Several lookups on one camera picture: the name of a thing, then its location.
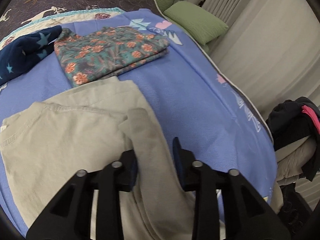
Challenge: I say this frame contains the navy star pattern garment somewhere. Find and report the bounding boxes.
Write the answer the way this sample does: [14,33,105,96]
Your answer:
[0,25,62,85]

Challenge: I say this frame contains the floral folded garment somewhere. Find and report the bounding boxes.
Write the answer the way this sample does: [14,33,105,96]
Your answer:
[54,27,170,87]

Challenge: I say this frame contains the dark clothes on chair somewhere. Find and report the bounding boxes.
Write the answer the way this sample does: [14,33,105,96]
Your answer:
[266,96,319,182]

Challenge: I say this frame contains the beige long sleeve shirt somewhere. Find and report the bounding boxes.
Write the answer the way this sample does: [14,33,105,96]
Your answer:
[1,77,194,239]

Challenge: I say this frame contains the green pillow near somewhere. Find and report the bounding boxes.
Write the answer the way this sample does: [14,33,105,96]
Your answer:
[163,1,228,45]

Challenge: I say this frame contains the blue printed bed sheet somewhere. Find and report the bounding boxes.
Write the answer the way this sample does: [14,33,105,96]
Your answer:
[0,8,278,238]

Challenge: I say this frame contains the white patterned quilt edge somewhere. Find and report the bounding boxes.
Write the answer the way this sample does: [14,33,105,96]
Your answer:
[1,8,125,49]

